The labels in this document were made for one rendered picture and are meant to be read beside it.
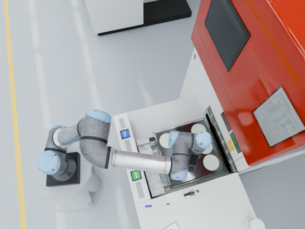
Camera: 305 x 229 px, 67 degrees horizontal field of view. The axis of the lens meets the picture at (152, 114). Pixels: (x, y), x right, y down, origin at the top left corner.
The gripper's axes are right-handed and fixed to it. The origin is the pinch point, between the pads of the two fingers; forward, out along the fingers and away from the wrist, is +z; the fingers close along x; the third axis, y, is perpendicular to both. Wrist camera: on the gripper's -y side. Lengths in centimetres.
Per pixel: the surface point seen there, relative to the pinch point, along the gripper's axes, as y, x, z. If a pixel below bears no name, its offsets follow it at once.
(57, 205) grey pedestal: -49, 97, 98
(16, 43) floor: 111, 220, 100
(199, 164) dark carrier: 0.6, -7.8, 9.3
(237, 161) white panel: 4.8, -26.4, -3.7
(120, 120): 13.9, 47.3, 3.7
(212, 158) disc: 5.9, -15.1, 9.2
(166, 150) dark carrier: 4.1, 14.2, 9.2
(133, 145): 0.2, 34.4, 3.2
